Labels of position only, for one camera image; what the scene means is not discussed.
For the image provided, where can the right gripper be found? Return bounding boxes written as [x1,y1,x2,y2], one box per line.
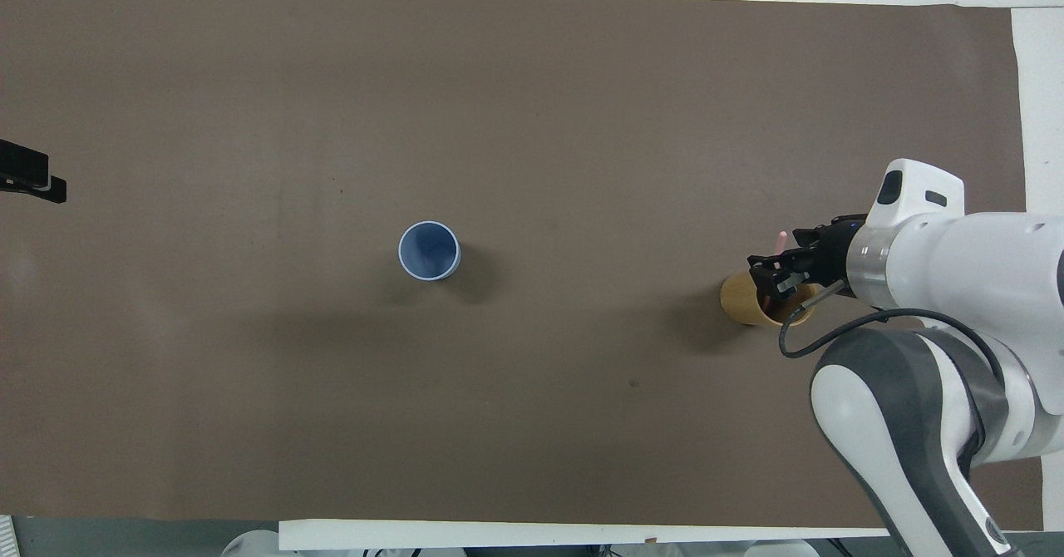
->
[747,217,862,305]

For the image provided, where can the blue cup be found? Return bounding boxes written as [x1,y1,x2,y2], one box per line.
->
[397,220,462,283]

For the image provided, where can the brown paper cup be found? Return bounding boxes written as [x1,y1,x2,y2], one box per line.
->
[719,268,820,328]

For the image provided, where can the black cable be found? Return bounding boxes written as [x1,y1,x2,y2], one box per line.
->
[778,283,1012,393]

